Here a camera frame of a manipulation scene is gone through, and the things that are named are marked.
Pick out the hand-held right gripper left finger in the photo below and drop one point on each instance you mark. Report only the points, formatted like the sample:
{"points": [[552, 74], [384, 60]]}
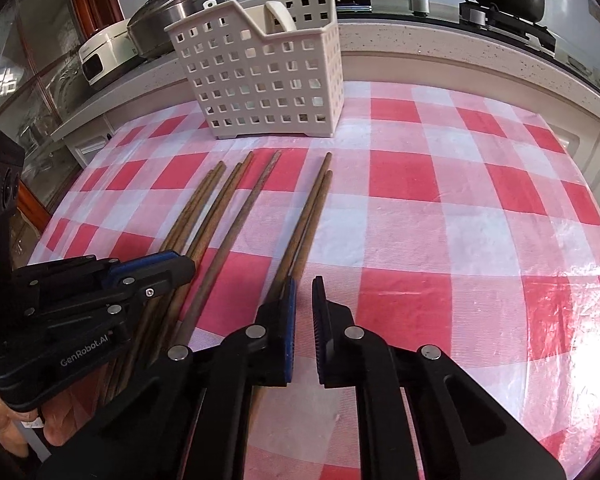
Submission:
{"points": [[289, 330]]}

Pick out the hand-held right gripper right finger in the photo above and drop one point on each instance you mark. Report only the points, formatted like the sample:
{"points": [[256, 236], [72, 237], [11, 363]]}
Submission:
{"points": [[320, 332]]}

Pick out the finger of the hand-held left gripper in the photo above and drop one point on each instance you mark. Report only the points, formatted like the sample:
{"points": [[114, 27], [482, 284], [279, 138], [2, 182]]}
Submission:
{"points": [[145, 262], [145, 291]]}

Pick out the white perforated plastic basket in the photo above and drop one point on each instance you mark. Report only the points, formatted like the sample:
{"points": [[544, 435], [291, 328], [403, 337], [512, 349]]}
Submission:
{"points": [[260, 85]]}

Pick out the person's left hand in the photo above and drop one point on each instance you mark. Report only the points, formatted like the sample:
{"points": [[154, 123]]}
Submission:
{"points": [[60, 425]]}

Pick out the white drawer front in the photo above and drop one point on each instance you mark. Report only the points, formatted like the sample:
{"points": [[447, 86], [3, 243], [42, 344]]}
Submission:
{"points": [[87, 147]]}

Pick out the red white checked tablecloth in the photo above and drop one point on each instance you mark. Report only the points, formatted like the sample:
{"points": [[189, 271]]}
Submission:
{"points": [[430, 210]]}

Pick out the white rice cooker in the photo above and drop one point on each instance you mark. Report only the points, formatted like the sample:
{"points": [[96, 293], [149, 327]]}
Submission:
{"points": [[105, 57]]}

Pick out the wooden glass door cabinet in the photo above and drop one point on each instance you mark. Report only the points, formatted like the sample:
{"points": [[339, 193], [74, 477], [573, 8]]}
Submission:
{"points": [[35, 70]]}

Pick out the stainless steel electric pot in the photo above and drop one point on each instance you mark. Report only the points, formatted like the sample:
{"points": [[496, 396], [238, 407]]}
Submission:
{"points": [[180, 15]]}

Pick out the white speckled kitchen counter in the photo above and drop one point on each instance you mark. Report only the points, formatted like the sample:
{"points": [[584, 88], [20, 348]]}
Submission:
{"points": [[480, 50]]}

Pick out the silver stove knob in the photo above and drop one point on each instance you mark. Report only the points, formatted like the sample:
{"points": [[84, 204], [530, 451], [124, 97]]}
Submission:
{"points": [[420, 6], [476, 15]]}

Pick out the black gas stove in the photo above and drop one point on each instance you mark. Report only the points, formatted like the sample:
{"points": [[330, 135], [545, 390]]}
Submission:
{"points": [[510, 24]]}

